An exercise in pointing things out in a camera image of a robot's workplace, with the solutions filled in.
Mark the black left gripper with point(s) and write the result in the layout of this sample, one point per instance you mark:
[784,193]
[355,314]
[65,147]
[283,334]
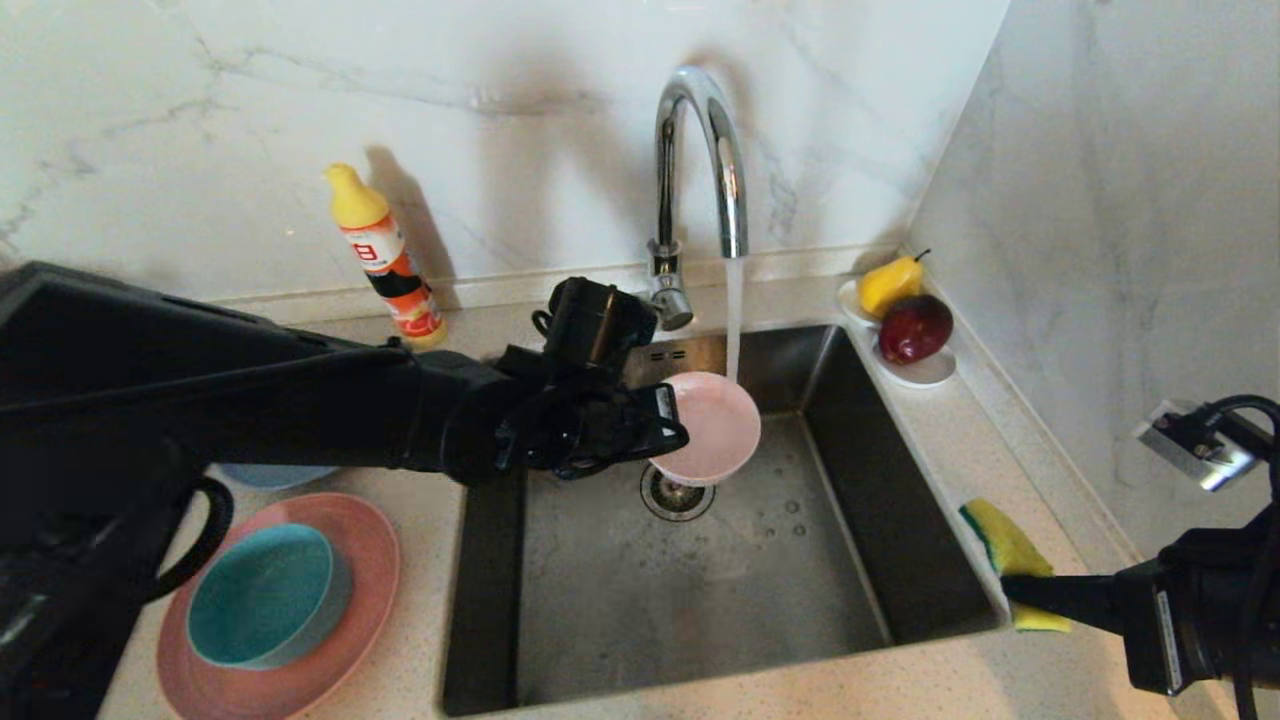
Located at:
[470,430]

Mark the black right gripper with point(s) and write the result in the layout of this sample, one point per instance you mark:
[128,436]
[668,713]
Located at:
[1210,630]

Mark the pink bowl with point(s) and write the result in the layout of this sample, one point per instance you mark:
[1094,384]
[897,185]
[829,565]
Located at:
[715,425]

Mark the yellow green sponge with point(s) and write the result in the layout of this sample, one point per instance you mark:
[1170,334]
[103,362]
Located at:
[1005,545]

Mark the orange white dish soap bottle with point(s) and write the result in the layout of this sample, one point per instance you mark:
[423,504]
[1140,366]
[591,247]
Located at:
[385,255]

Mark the teal bowl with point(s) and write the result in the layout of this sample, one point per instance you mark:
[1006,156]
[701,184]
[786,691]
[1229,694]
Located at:
[260,595]

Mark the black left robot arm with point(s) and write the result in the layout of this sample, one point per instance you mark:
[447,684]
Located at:
[200,400]

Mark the stainless steel sink basin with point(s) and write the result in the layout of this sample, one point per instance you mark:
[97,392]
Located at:
[700,600]

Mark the round metal drain strainer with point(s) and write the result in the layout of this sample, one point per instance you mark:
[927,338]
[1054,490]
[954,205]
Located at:
[690,503]

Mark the running water stream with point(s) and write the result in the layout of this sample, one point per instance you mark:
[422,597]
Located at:
[735,320]

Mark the chrome gooseneck faucet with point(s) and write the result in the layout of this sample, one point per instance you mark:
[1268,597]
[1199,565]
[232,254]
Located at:
[668,180]

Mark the small white fruit dish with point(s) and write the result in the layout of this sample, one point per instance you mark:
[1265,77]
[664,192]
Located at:
[927,373]

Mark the yellow pear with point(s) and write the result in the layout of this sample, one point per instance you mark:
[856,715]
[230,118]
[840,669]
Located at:
[889,286]

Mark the dark red apple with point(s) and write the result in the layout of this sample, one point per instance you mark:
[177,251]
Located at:
[914,328]

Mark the pink plate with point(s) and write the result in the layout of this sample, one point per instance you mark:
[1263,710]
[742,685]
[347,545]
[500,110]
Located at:
[370,560]

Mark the blue grey plate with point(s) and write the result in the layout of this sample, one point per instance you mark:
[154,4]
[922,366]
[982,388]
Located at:
[275,476]

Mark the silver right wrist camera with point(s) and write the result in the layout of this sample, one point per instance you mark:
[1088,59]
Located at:
[1195,445]

